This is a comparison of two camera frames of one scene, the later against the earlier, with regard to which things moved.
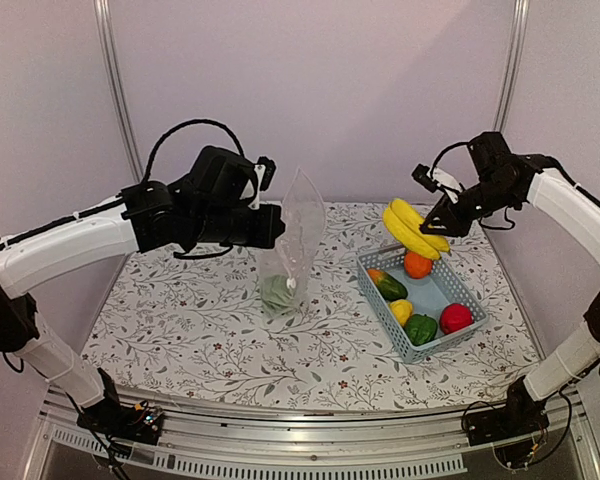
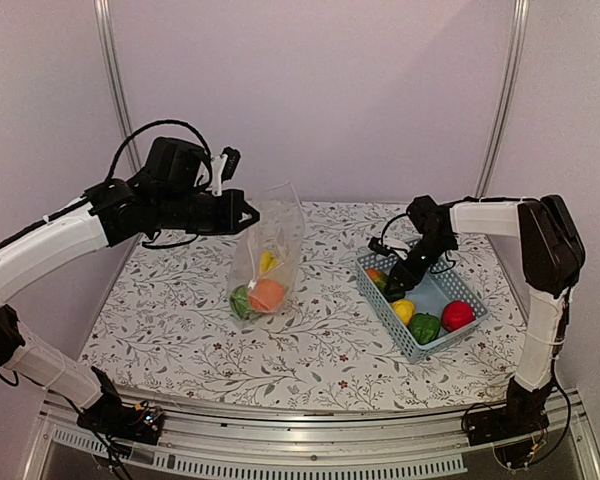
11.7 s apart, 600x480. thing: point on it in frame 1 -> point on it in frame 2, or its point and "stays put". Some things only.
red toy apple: [455, 316] stays put
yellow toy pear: [402, 309] stays put
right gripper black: [446, 209] -> [407, 276]
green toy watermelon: [277, 298] -> [240, 302]
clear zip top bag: [286, 266] -> [266, 267]
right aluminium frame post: [520, 19] stays put
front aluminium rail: [318, 446] stays put
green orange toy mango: [390, 288] stays put
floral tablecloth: [180, 328] stays put
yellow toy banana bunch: [405, 224] -> [267, 262]
